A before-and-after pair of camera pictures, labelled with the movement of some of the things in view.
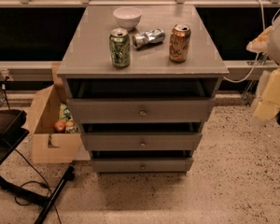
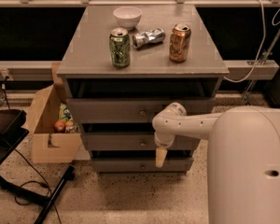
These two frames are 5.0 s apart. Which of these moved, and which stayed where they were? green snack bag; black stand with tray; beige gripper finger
Moved: beige gripper finger
Stayed: black stand with tray; green snack bag
